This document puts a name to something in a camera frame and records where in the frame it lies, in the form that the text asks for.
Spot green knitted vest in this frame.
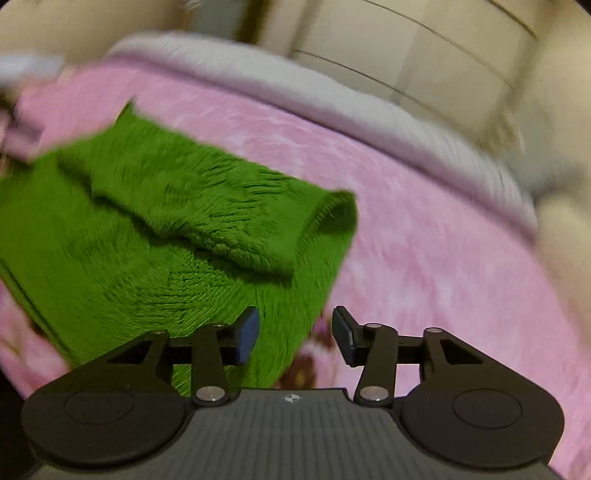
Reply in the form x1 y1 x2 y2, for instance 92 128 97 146
1 105 356 388

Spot light blue folded garment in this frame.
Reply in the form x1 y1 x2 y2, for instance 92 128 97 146
0 53 65 88

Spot grey ribbed duvet roll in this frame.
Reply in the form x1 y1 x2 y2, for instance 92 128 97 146
107 31 538 237

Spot cream wardrobe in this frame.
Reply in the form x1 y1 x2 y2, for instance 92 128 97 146
256 0 554 144

